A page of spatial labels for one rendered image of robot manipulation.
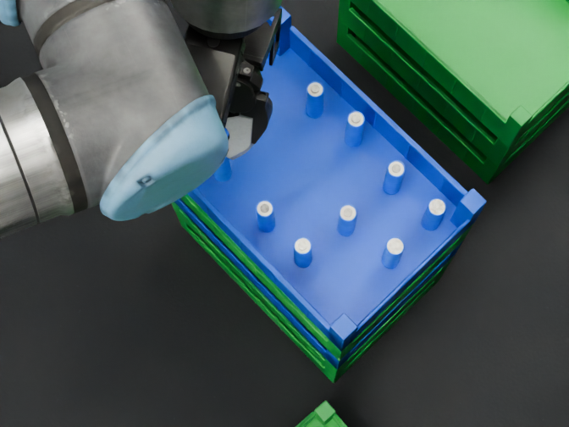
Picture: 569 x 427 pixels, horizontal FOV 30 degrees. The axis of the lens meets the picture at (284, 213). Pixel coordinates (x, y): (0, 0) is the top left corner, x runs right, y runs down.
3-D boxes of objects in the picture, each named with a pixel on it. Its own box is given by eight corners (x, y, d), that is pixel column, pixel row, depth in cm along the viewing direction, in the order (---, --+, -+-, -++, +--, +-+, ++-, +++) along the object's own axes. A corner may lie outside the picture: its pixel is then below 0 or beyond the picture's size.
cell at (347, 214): (334, 228, 113) (334, 212, 106) (345, 216, 113) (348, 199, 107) (345, 240, 112) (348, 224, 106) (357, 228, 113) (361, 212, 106)
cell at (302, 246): (290, 259, 112) (290, 245, 106) (303, 247, 112) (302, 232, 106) (302, 271, 111) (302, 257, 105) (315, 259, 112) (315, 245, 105)
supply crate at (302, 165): (146, 153, 116) (135, 129, 108) (281, 34, 119) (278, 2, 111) (340, 352, 110) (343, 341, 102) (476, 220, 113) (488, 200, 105)
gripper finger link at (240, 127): (273, 124, 103) (271, 64, 95) (256, 174, 100) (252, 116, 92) (243, 117, 103) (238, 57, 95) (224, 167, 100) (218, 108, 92)
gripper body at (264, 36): (282, 52, 96) (290, -42, 85) (254, 128, 92) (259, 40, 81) (201, 30, 96) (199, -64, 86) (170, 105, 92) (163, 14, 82)
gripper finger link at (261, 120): (273, 135, 96) (271, 74, 89) (269, 148, 96) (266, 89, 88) (224, 124, 97) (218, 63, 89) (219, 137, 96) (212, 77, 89)
